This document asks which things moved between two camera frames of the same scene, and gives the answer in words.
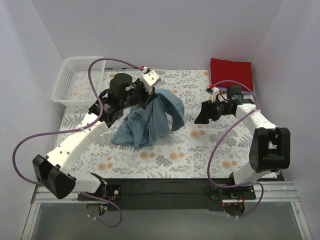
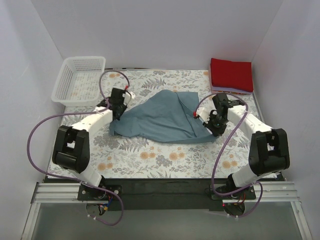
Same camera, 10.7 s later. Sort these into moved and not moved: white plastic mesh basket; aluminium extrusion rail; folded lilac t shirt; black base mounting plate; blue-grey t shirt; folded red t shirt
Moved: blue-grey t shirt
Not moved: black base mounting plate; folded red t shirt; aluminium extrusion rail; white plastic mesh basket; folded lilac t shirt
